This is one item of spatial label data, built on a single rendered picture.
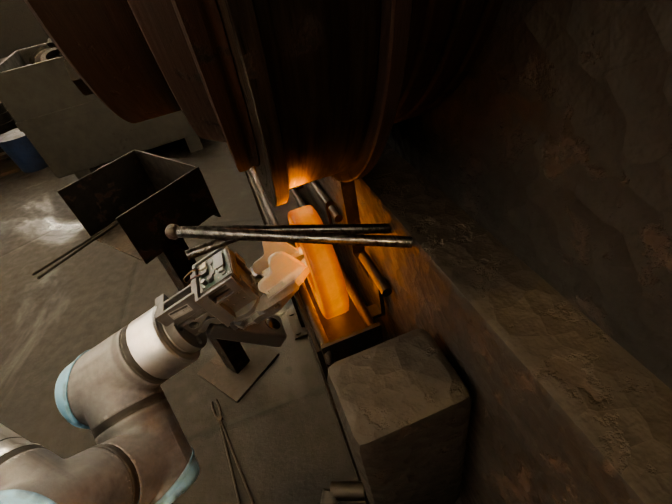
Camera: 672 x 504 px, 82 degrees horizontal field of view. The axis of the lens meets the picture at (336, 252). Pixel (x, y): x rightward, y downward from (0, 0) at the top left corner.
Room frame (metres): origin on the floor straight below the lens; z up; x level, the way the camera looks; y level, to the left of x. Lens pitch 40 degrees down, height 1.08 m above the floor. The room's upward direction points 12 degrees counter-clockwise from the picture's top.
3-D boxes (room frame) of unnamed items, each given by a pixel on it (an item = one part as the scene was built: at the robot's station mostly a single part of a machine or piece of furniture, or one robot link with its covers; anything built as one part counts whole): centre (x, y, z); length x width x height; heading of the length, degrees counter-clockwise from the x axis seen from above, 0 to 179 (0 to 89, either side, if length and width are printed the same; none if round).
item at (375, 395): (0.17, -0.03, 0.68); 0.11 x 0.08 x 0.24; 102
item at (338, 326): (0.37, 0.02, 0.66); 0.19 x 0.07 x 0.01; 12
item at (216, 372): (0.82, 0.42, 0.36); 0.26 x 0.20 x 0.72; 47
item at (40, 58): (2.95, 1.25, 0.39); 1.03 x 0.83 x 0.79; 106
